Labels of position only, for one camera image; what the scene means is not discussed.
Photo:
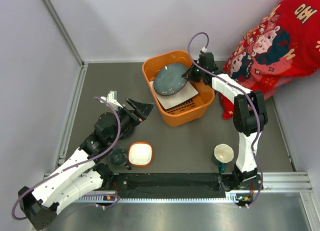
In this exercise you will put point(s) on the black round plate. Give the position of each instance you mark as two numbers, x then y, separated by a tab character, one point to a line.
127	132

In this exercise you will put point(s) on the white square plate black rim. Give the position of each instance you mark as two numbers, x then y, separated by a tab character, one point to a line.
176	99

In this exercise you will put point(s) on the blue-grey round plate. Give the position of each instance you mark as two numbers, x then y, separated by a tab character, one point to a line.
169	80

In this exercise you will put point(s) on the green mug white inside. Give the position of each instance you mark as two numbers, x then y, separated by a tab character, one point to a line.
222	155

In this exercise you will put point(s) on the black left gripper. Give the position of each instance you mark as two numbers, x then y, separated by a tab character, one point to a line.
141	110

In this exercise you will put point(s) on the white square bowl orange rim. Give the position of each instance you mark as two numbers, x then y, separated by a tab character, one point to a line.
140	154

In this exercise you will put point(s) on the aluminium frame rail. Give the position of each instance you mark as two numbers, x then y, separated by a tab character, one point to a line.
56	85

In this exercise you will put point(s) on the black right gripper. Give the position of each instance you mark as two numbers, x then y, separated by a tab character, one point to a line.
188	74

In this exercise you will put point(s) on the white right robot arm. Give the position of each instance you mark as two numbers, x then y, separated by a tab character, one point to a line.
249	118

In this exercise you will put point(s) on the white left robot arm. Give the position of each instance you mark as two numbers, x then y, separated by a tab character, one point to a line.
83	172

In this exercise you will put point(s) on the black base bar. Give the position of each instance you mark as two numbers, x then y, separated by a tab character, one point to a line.
176	185

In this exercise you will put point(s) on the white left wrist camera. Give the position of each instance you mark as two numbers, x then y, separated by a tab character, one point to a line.
112	100

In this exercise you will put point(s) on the red patterned cloth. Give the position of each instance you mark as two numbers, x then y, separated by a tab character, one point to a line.
284	46

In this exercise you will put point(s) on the orange plastic bin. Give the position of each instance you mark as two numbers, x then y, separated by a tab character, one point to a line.
192	108

